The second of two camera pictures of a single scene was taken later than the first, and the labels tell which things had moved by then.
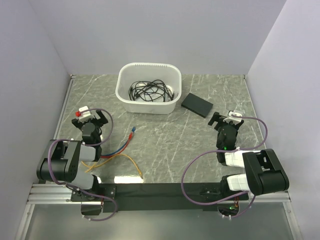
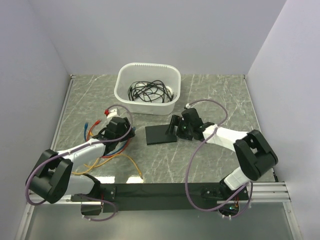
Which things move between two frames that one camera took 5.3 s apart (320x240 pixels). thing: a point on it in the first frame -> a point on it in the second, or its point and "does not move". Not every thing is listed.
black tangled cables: [155, 90] does not move
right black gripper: [216, 118] -> [177, 121]
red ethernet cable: [131, 136] does not move
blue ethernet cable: [133, 129] does not move
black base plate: [140, 197] does not move
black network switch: [197, 105] -> [156, 134]
